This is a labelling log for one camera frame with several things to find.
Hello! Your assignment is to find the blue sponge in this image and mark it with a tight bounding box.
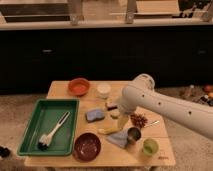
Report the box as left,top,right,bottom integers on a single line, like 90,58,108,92
85,108,105,122

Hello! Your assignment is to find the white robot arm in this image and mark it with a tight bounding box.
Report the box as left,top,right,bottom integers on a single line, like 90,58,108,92
118,74,213,140

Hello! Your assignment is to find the purple bowl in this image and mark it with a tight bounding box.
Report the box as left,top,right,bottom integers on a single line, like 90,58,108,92
73,132,101,162

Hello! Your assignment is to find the orange bowl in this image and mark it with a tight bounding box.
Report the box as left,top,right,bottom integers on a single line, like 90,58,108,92
68,78,90,96

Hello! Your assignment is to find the green pepper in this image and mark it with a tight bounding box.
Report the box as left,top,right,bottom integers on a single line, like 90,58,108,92
110,110,120,119

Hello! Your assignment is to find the yellow banana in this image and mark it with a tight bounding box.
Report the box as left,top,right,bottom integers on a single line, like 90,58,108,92
98,127,120,135

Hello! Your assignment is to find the brown grape bunch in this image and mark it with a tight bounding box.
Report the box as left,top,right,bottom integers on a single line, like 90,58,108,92
130,114,148,129

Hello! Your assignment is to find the metal cup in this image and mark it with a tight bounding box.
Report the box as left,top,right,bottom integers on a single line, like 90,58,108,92
127,127,141,144

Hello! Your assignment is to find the black and white eraser block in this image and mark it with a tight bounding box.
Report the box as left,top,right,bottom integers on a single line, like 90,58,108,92
105,101,118,111

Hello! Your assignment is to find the grey blue cloth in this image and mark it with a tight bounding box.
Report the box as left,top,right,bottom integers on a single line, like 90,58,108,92
106,130,127,148

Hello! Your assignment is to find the wooden table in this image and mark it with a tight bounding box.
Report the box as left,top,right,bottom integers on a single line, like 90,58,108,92
25,81,176,168

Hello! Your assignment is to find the metal spoon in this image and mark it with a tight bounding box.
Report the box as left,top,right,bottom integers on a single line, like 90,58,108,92
144,120,160,128

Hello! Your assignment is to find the white cup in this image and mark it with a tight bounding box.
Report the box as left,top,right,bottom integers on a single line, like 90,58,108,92
97,83,111,99

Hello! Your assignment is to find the green cup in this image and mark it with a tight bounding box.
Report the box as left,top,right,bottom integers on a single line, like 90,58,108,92
143,138,159,157

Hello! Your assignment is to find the green plastic tray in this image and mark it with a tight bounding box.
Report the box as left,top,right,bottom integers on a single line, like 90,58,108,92
17,99,79,156

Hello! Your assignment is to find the dark cabinet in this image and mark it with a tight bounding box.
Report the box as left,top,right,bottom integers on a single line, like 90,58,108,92
0,26,213,94

